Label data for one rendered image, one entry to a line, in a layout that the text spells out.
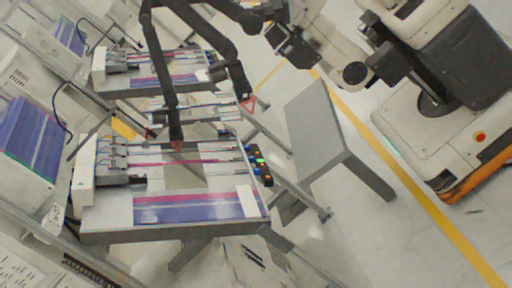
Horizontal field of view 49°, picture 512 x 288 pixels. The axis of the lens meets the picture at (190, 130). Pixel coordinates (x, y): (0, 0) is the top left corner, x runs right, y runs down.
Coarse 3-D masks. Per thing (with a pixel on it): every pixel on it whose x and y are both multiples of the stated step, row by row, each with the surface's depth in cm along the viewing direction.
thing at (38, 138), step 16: (0, 112) 247; (16, 112) 231; (32, 112) 241; (0, 128) 218; (16, 128) 221; (32, 128) 231; (48, 128) 241; (0, 144) 204; (16, 144) 212; (32, 144) 221; (48, 144) 230; (16, 160) 205; (32, 160) 212; (48, 160) 220; (48, 176) 211
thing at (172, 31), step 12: (84, 0) 659; (96, 0) 660; (108, 0) 662; (132, 0) 662; (96, 12) 667; (132, 12) 673; (156, 12) 674; (168, 12) 676; (132, 24) 706; (156, 24) 681; (168, 24) 682; (180, 24) 684; (132, 36) 684; (168, 36) 689; (180, 36) 690; (144, 48) 692; (168, 48) 696
